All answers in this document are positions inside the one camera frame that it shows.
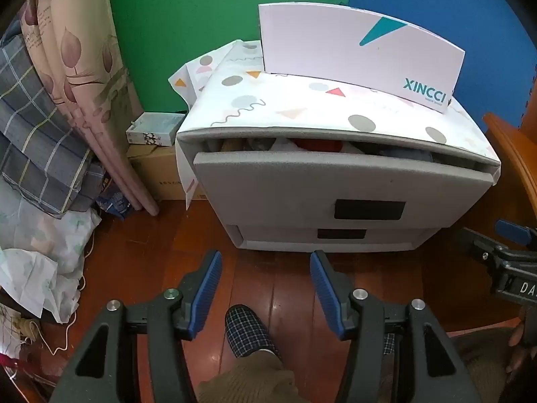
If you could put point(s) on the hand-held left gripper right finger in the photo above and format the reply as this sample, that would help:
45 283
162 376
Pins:
327 294

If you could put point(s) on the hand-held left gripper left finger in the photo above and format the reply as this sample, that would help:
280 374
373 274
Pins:
207 289

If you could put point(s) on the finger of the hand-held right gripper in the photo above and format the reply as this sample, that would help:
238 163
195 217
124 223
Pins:
509 231
486 247

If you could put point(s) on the white cardboard box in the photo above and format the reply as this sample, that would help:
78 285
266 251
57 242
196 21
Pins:
335 50

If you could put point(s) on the low grey drawer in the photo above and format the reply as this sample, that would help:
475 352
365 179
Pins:
285 233

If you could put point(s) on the person's right hand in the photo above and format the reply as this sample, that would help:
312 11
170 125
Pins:
524 340

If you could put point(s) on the plaid slipper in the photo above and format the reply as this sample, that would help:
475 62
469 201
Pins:
390 344
247 327

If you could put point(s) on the olive trouser leg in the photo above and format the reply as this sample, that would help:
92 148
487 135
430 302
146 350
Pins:
482 357
251 378

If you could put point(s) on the orange wooden furniture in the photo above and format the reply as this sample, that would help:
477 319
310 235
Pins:
512 147

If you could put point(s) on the brown cardboard box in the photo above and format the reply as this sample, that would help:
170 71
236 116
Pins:
159 176

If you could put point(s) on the blue packet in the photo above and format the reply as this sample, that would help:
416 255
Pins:
115 203

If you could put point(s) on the small light blue box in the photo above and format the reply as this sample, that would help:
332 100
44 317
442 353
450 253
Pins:
155 128

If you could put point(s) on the white patterned cloth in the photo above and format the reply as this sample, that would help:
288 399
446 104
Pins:
42 252

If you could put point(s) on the grey plaid cloth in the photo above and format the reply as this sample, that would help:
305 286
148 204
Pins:
33 134

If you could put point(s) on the blue foam mat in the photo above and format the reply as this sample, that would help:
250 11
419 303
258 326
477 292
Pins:
440 0

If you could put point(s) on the green foam mat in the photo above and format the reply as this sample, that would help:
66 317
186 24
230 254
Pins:
188 16

